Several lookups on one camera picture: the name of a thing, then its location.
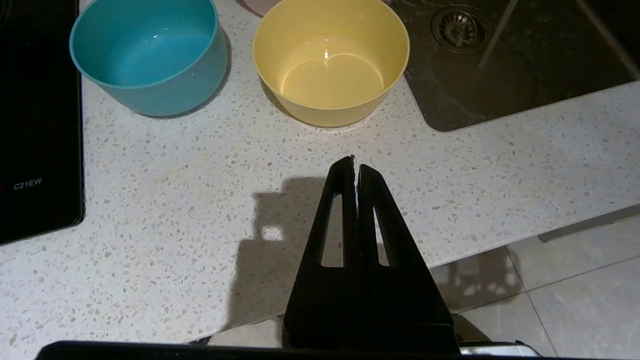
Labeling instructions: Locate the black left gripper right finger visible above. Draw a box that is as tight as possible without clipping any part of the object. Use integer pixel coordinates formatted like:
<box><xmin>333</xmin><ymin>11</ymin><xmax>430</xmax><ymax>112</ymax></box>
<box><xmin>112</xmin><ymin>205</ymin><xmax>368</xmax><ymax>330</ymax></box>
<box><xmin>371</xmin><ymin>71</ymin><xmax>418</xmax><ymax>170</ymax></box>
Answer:
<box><xmin>357</xmin><ymin>164</ymin><xmax>460</xmax><ymax>353</ymax></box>

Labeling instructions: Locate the stainless steel sink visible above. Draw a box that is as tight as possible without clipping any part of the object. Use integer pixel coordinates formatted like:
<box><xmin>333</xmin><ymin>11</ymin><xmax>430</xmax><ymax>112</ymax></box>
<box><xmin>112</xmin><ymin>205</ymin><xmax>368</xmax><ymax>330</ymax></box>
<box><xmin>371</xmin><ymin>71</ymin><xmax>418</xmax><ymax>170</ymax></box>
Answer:
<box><xmin>385</xmin><ymin>0</ymin><xmax>640</xmax><ymax>132</ymax></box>

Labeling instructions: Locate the yellow plastic bowl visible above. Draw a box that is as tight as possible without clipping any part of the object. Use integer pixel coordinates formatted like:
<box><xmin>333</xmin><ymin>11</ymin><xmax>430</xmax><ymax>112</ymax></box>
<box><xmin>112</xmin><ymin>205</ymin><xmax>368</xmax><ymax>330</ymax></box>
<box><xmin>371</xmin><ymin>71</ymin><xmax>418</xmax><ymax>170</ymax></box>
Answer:
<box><xmin>252</xmin><ymin>0</ymin><xmax>411</xmax><ymax>128</ymax></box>

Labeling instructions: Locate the black induction cooktop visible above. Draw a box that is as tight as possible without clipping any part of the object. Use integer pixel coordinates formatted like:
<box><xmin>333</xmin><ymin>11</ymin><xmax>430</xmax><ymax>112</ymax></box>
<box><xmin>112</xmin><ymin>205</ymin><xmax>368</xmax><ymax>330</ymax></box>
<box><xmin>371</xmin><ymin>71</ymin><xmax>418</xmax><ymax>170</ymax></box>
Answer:
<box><xmin>0</xmin><ymin>0</ymin><xmax>85</xmax><ymax>246</ymax></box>

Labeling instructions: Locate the metal sink drain strainer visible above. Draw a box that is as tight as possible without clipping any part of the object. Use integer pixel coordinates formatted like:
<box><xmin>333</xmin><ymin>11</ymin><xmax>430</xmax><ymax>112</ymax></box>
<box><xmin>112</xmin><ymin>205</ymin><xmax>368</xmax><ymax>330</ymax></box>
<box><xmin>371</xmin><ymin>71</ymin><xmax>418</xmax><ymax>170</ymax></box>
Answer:
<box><xmin>431</xmin><ymin>5</ymin><xmax>493</xmax><ymax>55</ymax></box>

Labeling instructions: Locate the blue plastic bowl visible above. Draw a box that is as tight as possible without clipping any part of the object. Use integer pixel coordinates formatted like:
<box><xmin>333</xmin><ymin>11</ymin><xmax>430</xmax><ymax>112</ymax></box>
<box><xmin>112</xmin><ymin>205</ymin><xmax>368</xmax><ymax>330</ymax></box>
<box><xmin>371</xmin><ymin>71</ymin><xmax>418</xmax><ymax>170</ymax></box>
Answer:
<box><xmin>69</xmin><ymin>0</ymin><xmax>228</xmax><ymax>117</ymax></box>

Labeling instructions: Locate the pink plastic bowl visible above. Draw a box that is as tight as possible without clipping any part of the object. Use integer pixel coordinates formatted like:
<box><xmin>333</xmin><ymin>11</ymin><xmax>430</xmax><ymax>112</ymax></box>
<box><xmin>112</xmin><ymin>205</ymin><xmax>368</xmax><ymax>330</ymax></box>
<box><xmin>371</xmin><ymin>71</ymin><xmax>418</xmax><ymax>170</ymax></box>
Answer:
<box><xmin>242</xmin><ymin>0</ymin><xmax>281</xmax><ymax>17</ymax></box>

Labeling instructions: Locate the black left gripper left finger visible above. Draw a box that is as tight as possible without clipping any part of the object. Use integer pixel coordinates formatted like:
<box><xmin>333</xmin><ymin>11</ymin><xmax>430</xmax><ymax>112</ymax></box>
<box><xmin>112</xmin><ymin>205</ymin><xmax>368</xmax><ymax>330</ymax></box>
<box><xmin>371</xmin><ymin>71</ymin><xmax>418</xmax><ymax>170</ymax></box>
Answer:
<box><xmin>282</xmin><ymin>156</ymin><xmax>368</xmax><ymax>351</ymax></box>

